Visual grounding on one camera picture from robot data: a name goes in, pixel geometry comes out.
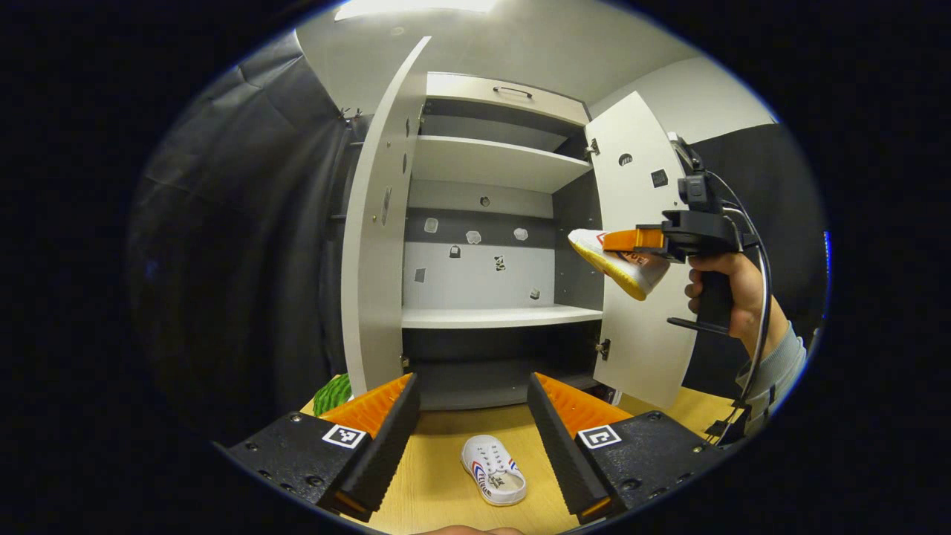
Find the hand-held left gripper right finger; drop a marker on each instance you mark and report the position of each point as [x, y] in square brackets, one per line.
[561, 446]

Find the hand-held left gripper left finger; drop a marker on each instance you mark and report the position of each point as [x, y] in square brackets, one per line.
[386, 446]

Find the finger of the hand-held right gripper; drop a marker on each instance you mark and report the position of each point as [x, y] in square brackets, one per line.
[631, 239]

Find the white striped canvas shoe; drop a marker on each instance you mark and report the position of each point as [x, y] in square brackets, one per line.
[635, 275]
[494, 472]

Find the white shoe cabinet door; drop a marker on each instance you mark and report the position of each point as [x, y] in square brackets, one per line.
[639, 349]
[371, 282]

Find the white and grey shoe cabinet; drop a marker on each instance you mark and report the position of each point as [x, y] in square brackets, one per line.
[490, 160]

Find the white cabinet drawer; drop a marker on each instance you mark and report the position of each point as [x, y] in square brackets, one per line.
[468, 91]

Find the watermelon slice toy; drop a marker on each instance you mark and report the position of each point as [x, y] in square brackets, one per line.
[333, 395]

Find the metal spring clamp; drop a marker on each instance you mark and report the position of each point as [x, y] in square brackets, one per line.
[349, 114]

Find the ceiling light panel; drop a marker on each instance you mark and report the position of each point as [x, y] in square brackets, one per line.
[416, 7]

